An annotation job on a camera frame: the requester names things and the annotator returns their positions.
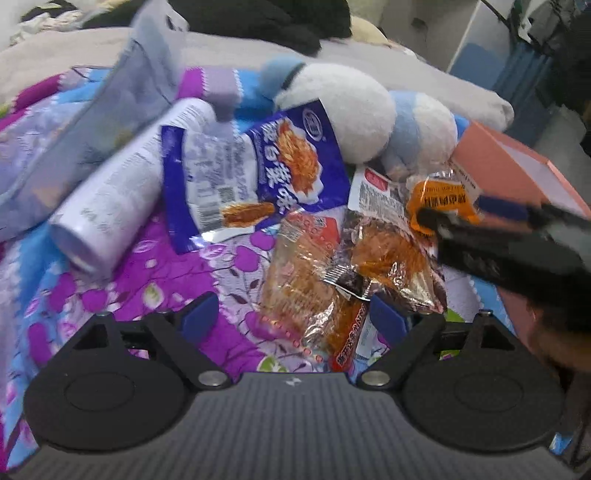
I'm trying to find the grey bedsheet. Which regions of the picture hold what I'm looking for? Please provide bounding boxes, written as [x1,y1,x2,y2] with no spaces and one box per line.
[0,28,515,132]

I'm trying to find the crumpled white and black clothes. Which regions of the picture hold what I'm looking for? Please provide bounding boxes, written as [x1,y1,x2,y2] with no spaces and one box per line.
[9,0,86,44]

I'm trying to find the black clothing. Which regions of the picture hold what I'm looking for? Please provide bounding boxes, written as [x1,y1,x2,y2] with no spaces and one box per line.
[83,0,354,58]

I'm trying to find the cream cloth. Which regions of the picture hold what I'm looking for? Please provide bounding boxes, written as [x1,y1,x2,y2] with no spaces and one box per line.
[348,16,393,47]

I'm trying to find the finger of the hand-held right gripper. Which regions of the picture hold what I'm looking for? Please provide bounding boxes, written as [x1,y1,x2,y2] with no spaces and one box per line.
[416,208,509,238]
[475,195,568,227]

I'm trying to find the person's right hand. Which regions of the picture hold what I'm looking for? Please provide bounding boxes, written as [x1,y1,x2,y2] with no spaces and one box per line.
[526,300,591,370]

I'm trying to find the white and blue plush toy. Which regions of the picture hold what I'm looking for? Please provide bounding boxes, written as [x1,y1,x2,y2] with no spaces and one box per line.
[259,55,472,178]

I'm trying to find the clear plastic bag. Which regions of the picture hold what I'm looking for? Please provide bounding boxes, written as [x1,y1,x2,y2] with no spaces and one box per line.
[0,0,188,243]

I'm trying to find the white spray can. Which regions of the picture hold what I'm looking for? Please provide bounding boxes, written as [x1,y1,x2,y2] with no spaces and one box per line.
[48,98,218,278]

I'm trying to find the dark hanging cloth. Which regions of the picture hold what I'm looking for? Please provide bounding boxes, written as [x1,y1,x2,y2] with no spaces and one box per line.
[526,0,591,116]

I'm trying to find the orange snack packet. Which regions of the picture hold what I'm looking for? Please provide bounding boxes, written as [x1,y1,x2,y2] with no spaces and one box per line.
[406,170,483,238]

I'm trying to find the long red snack stick packet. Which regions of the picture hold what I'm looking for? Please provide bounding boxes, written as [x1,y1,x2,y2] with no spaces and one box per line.
[329,299,386,372]

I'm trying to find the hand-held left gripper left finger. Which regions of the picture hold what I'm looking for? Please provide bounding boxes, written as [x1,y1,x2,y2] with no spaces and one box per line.
[71,292,230,391]

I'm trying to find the purple floral blanket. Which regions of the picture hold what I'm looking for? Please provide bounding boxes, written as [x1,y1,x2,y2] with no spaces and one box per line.
[0,67,573,467]

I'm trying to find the pink cardboard box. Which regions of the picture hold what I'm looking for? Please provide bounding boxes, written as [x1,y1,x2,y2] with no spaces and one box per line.
[450,121,580,337]

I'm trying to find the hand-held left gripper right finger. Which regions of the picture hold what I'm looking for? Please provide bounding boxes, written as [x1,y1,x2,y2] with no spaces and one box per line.
[360,294,525,388]

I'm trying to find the blue cabinet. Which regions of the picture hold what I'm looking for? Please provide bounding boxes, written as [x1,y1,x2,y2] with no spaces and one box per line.
[450,41,557,100]

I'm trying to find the clear snack packet white top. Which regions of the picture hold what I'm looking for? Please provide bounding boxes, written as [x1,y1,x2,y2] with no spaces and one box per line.
[347,166,448,315]

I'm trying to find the clear snack packet red top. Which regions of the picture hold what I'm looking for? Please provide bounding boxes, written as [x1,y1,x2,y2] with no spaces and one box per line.
[261,211,370,356]

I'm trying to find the blue and white snack packet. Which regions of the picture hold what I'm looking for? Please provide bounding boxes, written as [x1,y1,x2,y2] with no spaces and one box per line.
[161,99,352,254]

